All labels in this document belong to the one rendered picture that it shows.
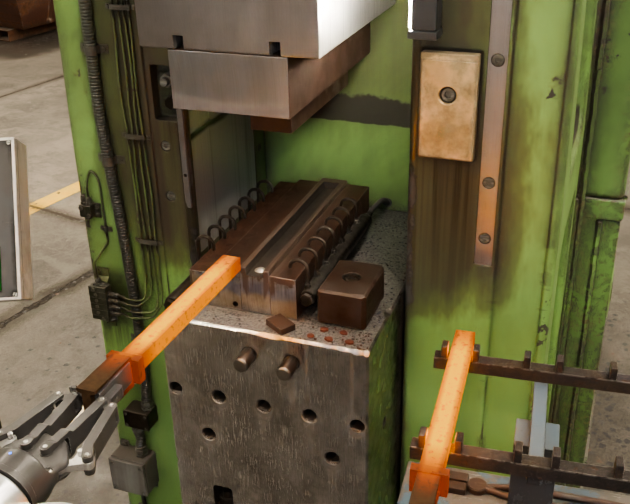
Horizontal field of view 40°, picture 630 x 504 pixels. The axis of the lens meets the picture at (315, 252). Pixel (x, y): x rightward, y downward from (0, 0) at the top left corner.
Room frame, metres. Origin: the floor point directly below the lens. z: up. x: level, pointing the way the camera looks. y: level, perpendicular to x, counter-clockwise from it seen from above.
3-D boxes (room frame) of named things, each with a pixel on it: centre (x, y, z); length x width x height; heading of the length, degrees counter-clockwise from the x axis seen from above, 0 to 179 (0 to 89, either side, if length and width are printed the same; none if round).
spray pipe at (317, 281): (1.42, -0.04, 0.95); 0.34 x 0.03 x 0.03; 159
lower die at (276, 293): (1.49, 0.05, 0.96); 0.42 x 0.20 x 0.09; 159
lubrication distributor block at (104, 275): (1.54, 0.43, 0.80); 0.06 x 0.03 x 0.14; 69
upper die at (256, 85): (1.49, 0.05, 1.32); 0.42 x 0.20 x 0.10; 159
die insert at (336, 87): (1.52, 0.02, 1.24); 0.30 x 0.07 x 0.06; 159
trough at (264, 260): (1.49, 0.03, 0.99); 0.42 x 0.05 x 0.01; 159
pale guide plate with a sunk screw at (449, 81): (1.31, -0.21, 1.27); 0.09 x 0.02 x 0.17; 69
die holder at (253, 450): (1.48, 0.00, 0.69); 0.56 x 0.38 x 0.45; 159
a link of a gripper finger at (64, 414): (0.80, 0.31, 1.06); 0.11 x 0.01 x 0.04; 164
